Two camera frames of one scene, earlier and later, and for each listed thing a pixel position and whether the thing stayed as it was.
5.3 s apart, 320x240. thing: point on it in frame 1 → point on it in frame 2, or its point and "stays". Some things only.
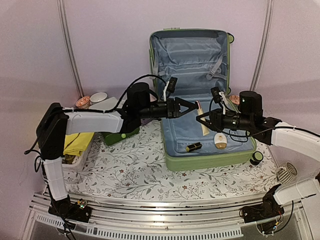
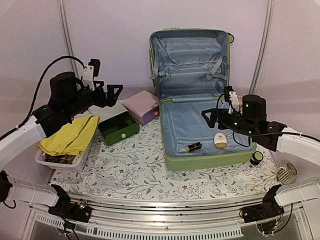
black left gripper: (174, 108) → (111, 99)
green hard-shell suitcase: (188, 64) stays
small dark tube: (194, 147) stays
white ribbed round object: (287, 174) stays
